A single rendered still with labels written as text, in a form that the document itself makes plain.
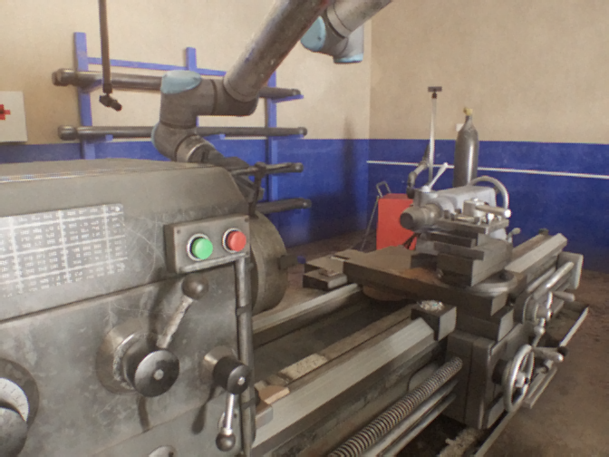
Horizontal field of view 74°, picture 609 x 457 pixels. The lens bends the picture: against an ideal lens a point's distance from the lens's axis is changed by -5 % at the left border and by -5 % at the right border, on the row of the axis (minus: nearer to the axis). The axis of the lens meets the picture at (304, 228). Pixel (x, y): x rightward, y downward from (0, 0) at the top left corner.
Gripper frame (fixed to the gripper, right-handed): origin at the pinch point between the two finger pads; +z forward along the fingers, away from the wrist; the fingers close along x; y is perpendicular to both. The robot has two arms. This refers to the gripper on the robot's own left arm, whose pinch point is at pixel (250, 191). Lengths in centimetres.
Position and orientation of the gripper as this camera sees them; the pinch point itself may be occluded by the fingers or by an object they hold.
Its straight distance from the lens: 94.4
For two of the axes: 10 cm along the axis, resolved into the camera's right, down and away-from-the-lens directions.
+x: 6.3, -2.0, 7.5
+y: 2.7, -8.5, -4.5
